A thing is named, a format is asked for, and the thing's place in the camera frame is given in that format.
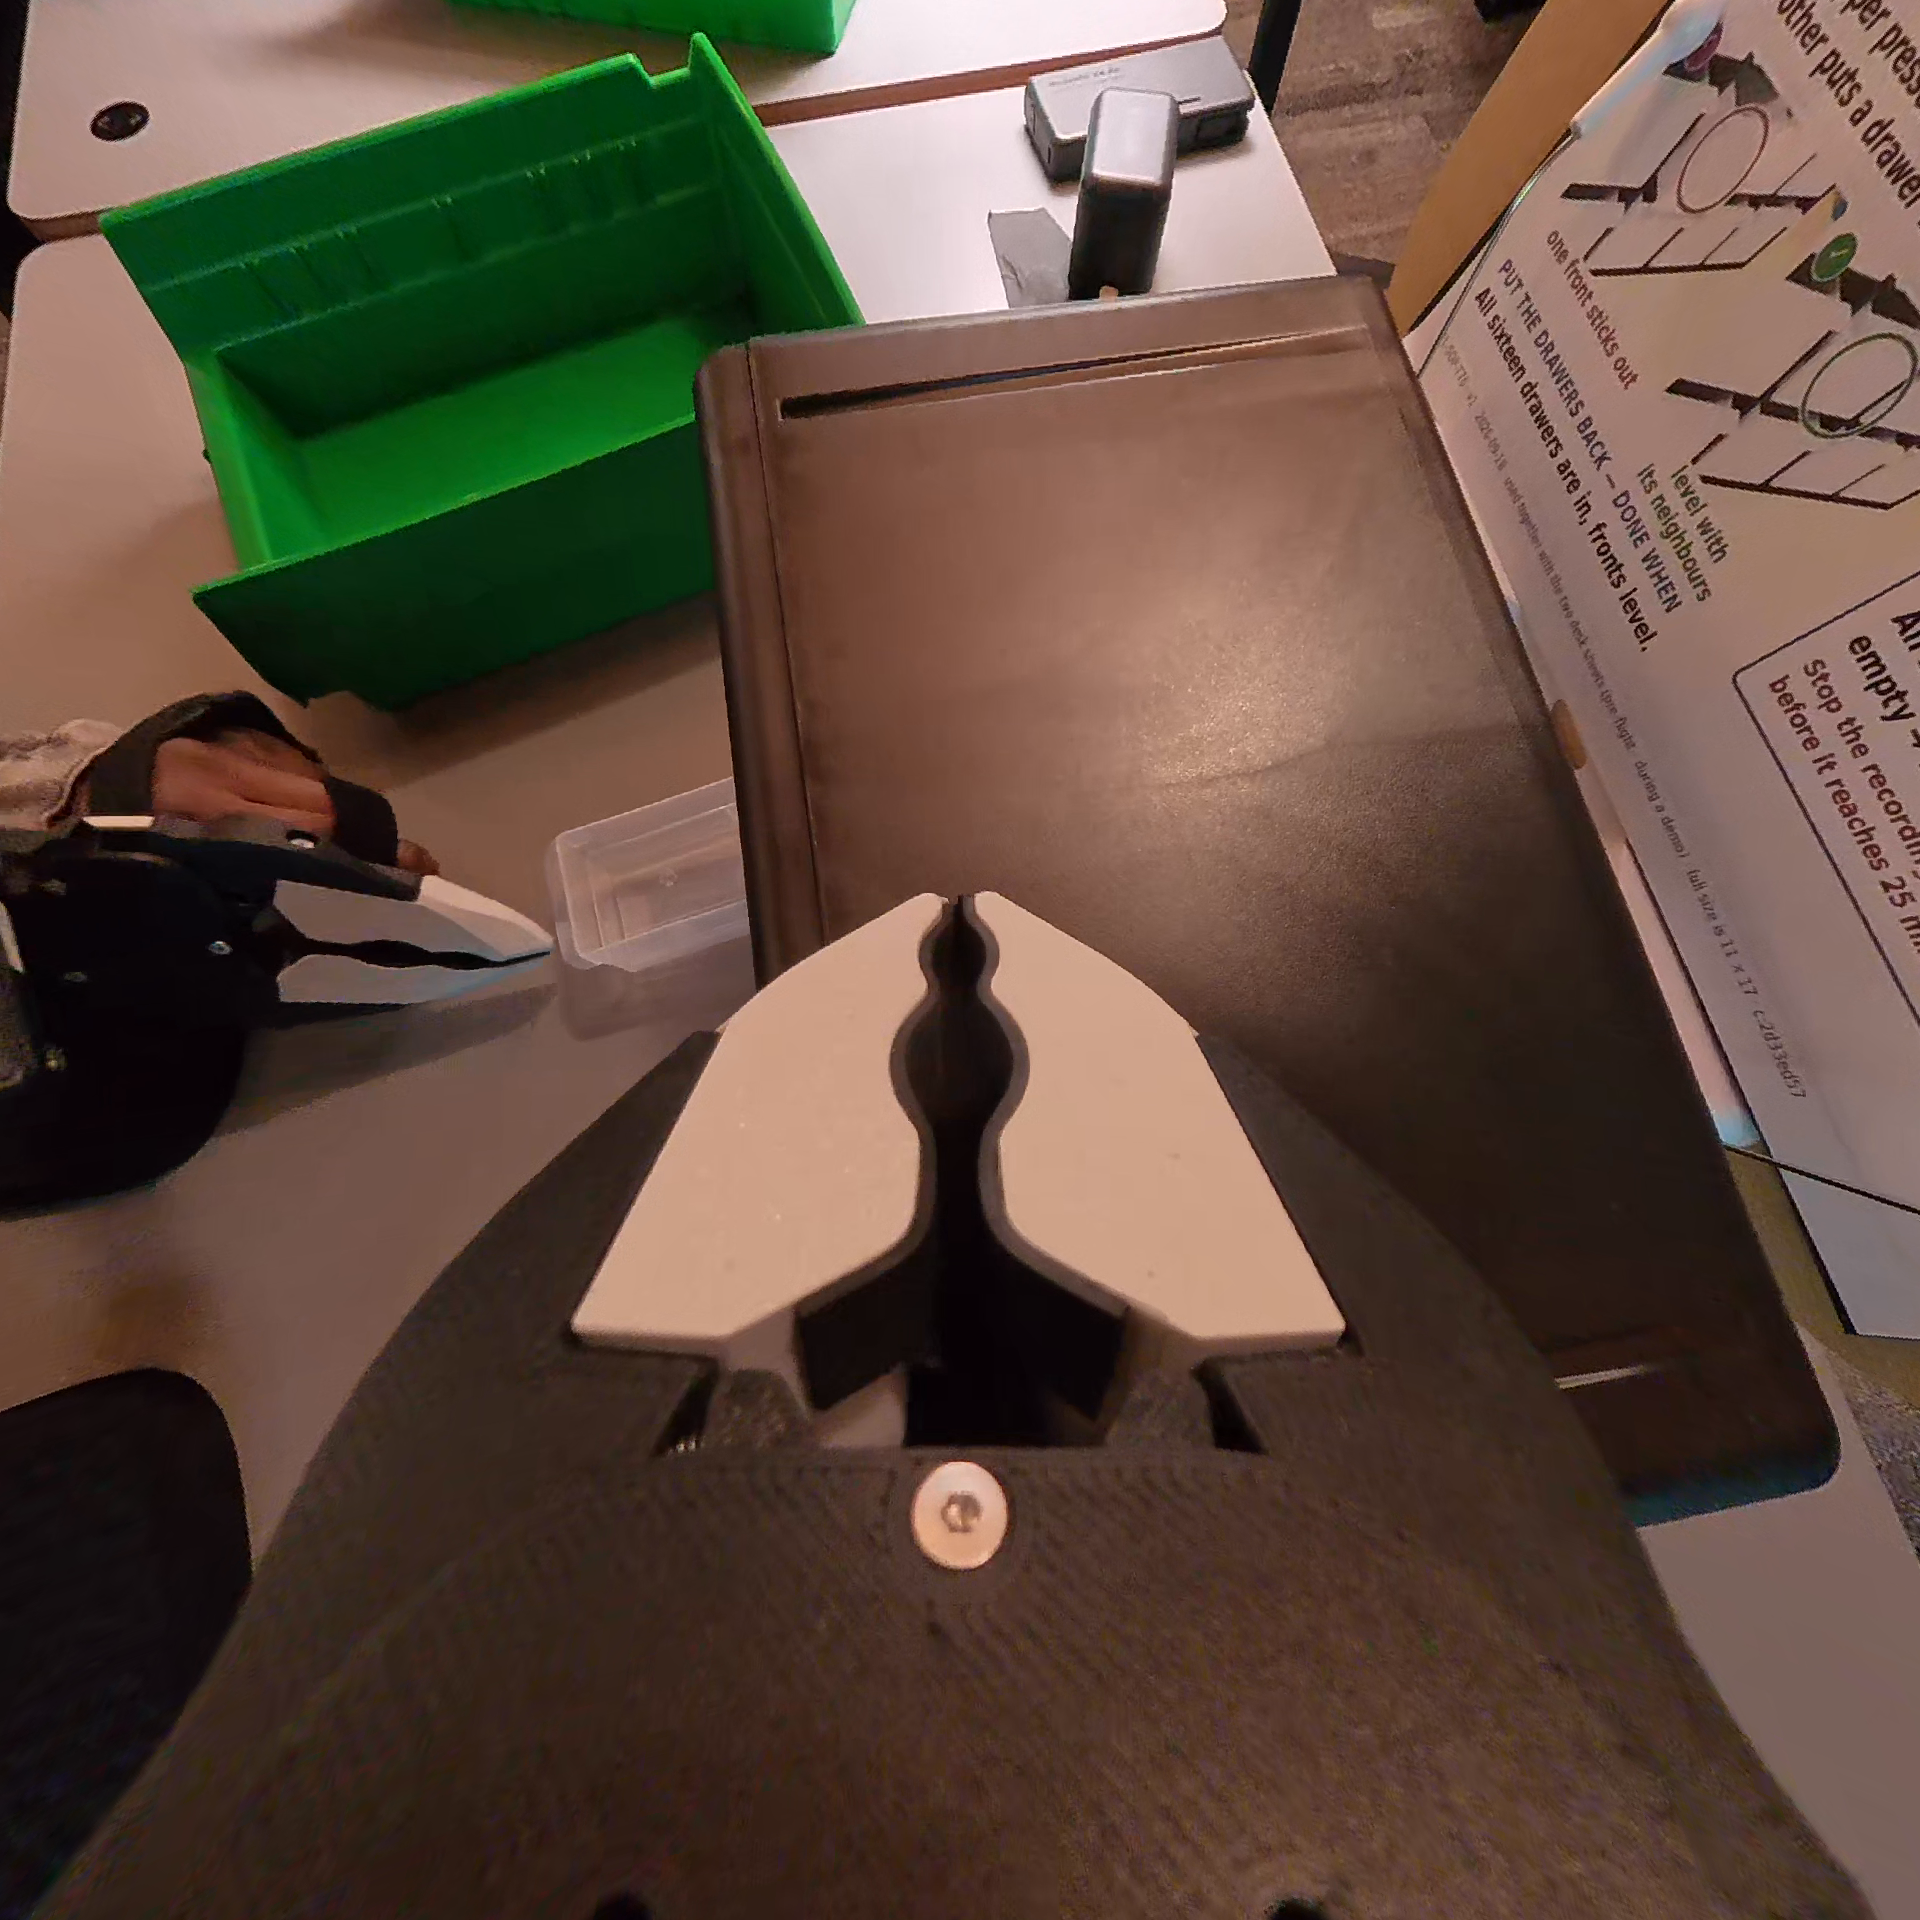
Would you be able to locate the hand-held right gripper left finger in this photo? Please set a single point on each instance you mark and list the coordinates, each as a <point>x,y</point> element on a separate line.
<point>764,1155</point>

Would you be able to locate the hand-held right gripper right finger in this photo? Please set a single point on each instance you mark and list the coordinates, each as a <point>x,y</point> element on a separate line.
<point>1154,1170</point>

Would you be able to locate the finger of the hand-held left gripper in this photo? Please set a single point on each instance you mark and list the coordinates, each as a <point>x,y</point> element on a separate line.
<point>465,918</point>
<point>376,984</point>

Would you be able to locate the clear plastic drawer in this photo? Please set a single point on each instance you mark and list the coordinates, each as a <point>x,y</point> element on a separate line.
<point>644,885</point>

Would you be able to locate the green plastic bin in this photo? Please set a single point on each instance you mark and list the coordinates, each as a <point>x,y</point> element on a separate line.
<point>660,24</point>
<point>451,495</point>

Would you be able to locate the black drawer cabinet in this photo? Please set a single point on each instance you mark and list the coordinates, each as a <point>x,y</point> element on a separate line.
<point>1200,674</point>

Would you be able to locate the person's left hand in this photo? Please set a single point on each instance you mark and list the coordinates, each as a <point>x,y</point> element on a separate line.
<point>225,787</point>

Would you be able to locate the white instruction poster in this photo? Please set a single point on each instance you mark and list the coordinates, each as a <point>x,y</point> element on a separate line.
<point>1723,525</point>

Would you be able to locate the black desk grommet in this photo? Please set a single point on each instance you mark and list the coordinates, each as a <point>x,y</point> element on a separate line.
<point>117,120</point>

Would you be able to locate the grey tape piece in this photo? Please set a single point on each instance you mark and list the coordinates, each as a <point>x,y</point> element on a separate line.
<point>1035,254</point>

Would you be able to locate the black rounded box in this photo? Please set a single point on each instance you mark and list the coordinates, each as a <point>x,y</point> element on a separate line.
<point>1125,194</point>

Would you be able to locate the dark grey rectangular device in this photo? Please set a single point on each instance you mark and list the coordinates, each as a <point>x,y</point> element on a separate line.
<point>1200,89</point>

